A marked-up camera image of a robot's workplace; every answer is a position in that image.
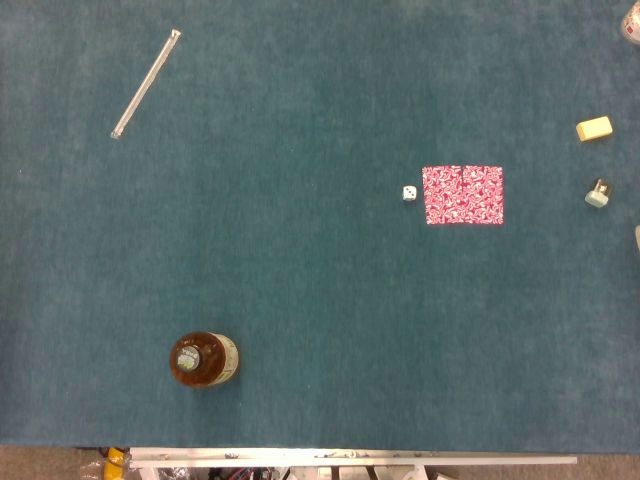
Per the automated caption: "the yellow plastic object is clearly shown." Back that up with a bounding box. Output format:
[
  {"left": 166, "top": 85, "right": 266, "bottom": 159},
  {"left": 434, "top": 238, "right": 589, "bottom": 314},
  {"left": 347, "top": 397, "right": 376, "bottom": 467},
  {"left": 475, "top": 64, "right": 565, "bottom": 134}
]
[{"left": 103, "top": 446, "right": 127, "bottom": 480}]

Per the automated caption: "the mint green small stamp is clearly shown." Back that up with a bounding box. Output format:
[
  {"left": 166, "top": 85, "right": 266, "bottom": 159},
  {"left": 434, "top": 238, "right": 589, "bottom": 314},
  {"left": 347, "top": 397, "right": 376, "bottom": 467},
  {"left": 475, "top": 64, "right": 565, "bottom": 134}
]
[{"left": 584, "top": 178, "right": 616, "bottom": 209}]

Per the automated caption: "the clear plastic tube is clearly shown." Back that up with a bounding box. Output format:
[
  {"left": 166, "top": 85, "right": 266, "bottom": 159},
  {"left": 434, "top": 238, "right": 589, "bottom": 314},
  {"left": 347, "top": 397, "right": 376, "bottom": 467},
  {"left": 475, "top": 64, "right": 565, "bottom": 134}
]
[{"left": 109, "top": 28, "right": 183, "bottom": 141}]

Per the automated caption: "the dark cable bundle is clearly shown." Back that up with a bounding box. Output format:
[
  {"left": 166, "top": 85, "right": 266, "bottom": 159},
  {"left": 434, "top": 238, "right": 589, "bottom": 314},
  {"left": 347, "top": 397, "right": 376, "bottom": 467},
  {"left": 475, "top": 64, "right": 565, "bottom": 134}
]
[{"left": 197, "top": 466, "right": 284, "bottom": 480}]

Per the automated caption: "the aluminium table edge rail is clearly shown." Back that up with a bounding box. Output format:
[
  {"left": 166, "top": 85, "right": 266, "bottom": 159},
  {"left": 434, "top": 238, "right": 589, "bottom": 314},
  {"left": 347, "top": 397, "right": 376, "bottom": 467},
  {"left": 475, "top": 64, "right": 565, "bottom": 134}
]
[{"left": 128, "top": 446, "right": 579, "bottom": 470}]

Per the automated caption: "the red white patterned cloth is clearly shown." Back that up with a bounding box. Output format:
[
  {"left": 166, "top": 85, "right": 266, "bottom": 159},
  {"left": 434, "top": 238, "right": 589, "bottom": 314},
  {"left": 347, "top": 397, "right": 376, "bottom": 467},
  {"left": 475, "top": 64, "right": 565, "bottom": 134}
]
[{"left": 421, "top": 165, "right": 505, "bottom": 227}]

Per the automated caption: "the teal felt table cloth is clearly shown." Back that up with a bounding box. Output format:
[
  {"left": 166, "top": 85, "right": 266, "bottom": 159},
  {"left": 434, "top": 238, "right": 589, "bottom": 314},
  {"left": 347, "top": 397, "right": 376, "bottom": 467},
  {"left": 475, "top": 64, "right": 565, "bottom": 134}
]
[{"left": 0, "top": 0, "right": 640, "bottom": 454}]

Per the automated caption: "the amber tea bottle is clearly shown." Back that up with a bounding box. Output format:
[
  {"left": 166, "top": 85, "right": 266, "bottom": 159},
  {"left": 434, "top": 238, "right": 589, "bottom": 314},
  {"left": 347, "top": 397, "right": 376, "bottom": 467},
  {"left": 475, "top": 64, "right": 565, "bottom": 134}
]
[{"left": 168, "top": 331, "right": 240, "bottom": 390}]

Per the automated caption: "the pale yellow eraser block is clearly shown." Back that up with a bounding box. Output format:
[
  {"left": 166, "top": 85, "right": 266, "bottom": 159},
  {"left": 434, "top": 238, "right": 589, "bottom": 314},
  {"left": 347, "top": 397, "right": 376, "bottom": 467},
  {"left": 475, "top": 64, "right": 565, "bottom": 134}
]
[{"left": 575, "top": 115, "right": 614, "bottom": 144}]

